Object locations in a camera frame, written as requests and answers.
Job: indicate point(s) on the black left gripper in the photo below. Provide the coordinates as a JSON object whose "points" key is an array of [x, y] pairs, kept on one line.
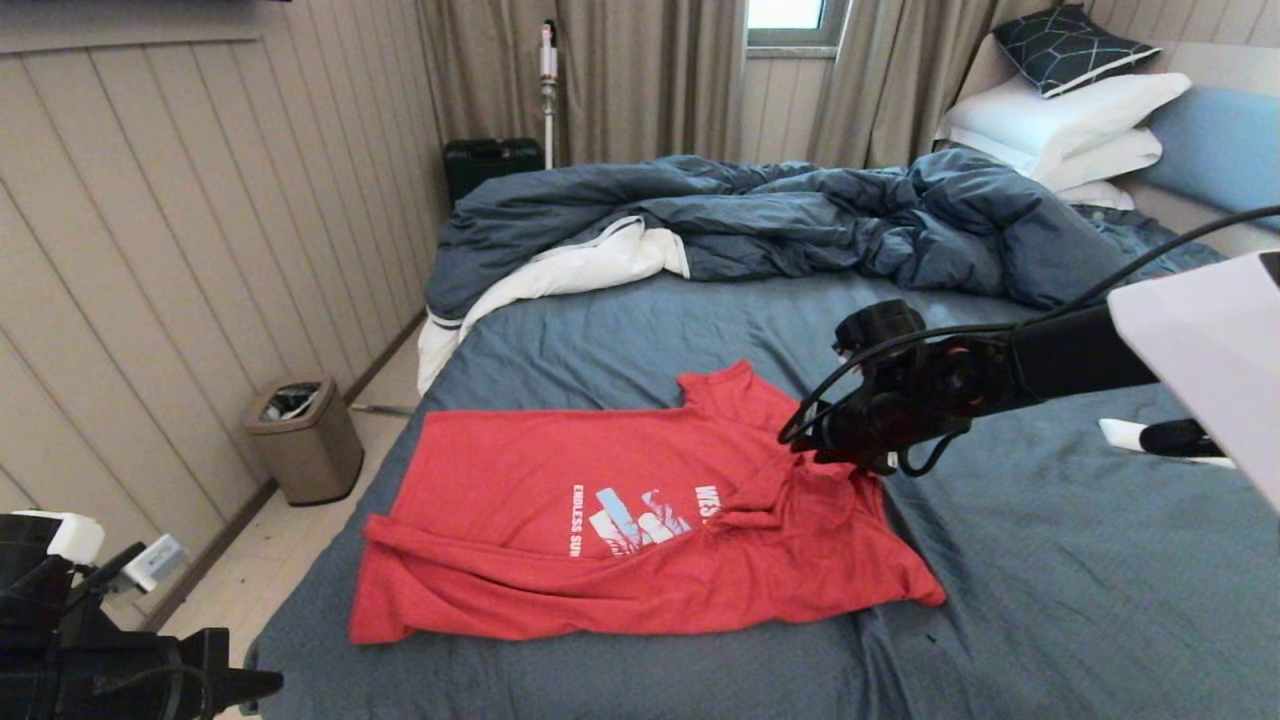
{"points": [[110, 680]]}

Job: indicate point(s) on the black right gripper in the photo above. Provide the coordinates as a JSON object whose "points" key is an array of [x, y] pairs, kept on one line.
{"points": [[890, 420]]}

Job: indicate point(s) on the red printed t-shirt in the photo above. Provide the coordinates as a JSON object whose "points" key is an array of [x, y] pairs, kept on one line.
{"points": [[520, 470]]}

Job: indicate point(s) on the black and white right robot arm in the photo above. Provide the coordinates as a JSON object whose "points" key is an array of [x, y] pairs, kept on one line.
{"points": [[1080, 350]]}

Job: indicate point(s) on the blue-grey bed sheet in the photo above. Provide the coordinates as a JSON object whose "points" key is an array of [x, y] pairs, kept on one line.
{"points": [[1000, 560]]}

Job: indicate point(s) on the dark blue crumpled duvet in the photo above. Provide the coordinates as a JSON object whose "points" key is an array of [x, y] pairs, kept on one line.
{"points": [[800, 215]]}

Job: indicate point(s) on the brown square trash bin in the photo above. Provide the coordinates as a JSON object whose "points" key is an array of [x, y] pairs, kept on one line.
{"points": [[305, 455]]}

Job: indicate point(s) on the white remote control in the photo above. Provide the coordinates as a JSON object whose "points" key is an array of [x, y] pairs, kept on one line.
{"points": [[1120, 433]]}

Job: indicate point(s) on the thin grey metal rod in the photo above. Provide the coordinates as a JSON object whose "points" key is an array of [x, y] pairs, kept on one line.
{"points": [[380, 409]]}

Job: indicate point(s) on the narrow beige curtain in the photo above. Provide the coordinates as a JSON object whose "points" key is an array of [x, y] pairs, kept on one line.
{"points": [[880, 80]]}

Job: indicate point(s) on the flat white pillow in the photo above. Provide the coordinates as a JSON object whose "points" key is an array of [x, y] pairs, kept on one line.
{"points": [[1098, 194]]}

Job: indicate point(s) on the wide beige curtain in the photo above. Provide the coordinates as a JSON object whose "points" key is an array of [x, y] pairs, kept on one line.
{"points": [[640, 80]]}

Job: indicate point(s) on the medium white pillow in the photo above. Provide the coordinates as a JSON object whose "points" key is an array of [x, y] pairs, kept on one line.
{"points": [[1105, 155]]}

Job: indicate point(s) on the large white pillow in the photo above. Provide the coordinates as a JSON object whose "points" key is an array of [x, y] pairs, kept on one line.
{"points": [[1060, 115]]}

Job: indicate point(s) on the black hard-shell suitcase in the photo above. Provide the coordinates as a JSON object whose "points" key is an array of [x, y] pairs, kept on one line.
{"points": [[490, 165]]}

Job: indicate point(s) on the grey framed window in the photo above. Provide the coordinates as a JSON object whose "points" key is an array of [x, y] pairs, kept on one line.
{"points": [[785, 12]]}

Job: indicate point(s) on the dark geometric patterned cushion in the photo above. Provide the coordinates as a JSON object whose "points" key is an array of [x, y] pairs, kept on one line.
{"points": [[1065, 50]]}

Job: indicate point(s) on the white stick vacuum cleaner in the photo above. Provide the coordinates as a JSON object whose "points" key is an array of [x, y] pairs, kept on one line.
{"points": [[548, 60]]}

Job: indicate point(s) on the blue padded headboard cushion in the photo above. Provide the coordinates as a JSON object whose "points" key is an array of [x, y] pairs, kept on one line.
{"points": [[1220, 145]]}

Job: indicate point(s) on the beige bed headboard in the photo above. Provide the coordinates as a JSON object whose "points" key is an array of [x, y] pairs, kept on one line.
{"points": [[1230, 65]]}

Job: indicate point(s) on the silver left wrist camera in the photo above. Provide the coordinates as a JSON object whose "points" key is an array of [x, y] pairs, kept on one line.
{"points": [[157, 562]]}

